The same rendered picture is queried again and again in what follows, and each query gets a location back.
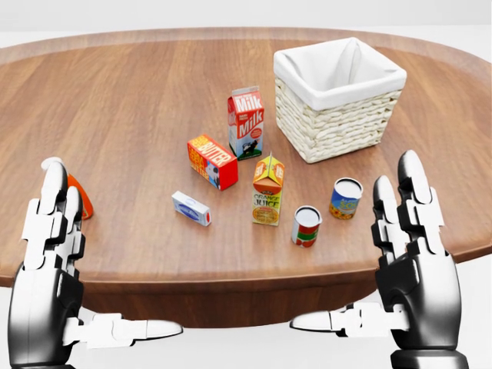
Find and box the red orange butter box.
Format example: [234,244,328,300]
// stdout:
[187,133,239,191]

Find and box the blue yellow soup can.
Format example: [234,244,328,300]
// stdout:
[328,177,364,221]

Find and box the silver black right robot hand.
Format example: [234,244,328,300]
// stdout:
[289,149,462,353]

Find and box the small white blue box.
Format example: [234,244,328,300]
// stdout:
[171,191,212,227]

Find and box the orange bottle with white cap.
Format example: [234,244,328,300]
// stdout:
[41,156,95,221]

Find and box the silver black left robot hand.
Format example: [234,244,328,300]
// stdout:
[7,160,184,366]

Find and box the red green tomato sauce can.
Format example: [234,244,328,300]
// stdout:
[291,205,323,248]

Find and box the white woven basket with liner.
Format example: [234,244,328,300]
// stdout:
[273,37,407,165]

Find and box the yellow orange juice carton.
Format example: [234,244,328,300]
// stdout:
[251,151,286,227]

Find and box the red white milk carton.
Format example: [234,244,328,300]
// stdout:
[227,85,265,161]

